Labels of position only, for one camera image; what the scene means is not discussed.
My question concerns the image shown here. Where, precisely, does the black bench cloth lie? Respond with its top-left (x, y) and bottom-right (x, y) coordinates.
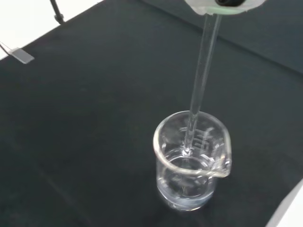
top-left (0, 0), bottom-right (303, 227)

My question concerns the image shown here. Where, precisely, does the small clear glass beaker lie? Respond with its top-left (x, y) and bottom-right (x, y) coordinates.
top-left (152, 110), bottom-right (233, 212)

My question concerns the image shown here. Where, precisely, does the black tripod leg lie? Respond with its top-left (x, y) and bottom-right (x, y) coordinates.
top-left (49, 0), bottom-right (65, 25)

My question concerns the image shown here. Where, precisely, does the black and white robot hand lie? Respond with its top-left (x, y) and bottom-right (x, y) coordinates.
top-left (184, 0), bottom-right (266, 16)

